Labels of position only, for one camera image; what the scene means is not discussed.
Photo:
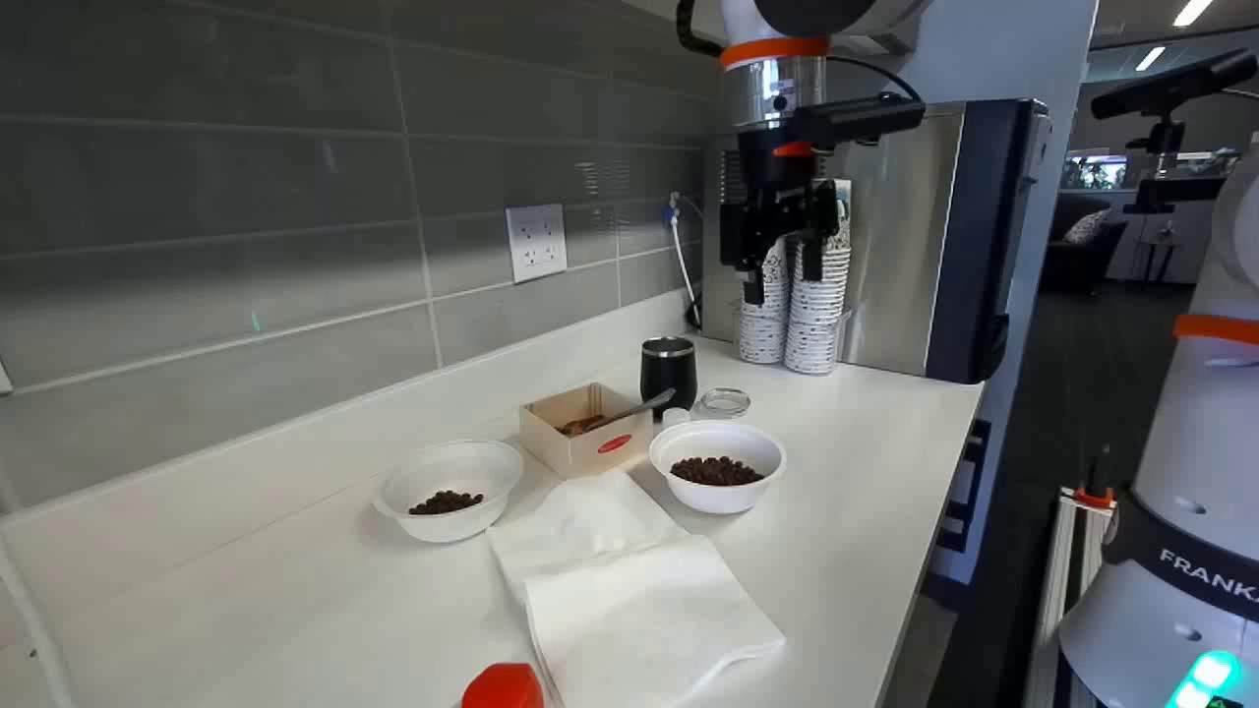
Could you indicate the metal spoon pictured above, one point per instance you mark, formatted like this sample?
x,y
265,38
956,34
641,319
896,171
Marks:
x,y
629,410

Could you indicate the red cap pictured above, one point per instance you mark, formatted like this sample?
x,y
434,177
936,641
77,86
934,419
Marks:
x,y
504,688

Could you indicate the clear glass lid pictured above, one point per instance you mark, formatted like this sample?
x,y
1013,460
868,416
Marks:
x,y
721,403

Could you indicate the camera on mount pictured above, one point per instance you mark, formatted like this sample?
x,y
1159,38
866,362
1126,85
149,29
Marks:
x,y
1170,93

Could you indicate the dark armchair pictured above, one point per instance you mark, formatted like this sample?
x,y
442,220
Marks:
x,y
1077,261

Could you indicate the white bowl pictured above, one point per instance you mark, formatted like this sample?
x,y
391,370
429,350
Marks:
x,y
448,472
718,497

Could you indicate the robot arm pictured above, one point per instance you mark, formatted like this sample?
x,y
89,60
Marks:
x,y
1200,442

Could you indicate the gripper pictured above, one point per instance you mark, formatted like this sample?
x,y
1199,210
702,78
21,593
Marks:
x,y
777,211

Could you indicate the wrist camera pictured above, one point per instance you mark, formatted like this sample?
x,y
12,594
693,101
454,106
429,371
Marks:
x,y
866,116

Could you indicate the white paper napkin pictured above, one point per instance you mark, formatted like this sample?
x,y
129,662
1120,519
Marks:
x,y
580,526
639,619

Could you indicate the black tumbler with steel rim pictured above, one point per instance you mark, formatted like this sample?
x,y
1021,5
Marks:
x,y
669,379

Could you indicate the small white cap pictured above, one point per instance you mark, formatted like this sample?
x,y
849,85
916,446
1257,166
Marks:
x,y
675,417

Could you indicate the stack of patterned paper cups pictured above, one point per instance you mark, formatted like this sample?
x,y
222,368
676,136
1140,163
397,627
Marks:
x,y
816,324
764,329

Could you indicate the window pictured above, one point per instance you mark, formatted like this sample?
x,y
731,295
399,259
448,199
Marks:
x,y
1092,172

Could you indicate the stainless steel coffee machine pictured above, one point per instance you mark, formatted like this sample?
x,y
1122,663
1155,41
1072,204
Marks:
x,y
925,246

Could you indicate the white wall socket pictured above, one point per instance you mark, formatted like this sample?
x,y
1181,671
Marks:
x,y
536,243

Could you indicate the patterned cushion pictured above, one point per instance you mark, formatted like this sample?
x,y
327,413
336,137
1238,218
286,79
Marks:
x,y
1087,226

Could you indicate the small cardboard box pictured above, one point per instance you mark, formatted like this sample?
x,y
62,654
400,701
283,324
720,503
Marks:
x,y
590,454

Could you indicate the heap of coffee beans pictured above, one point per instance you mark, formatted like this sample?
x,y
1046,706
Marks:
x,y
446,502
716,471

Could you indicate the small side table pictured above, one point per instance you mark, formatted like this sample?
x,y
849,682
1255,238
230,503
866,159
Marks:
x,y
1159,251

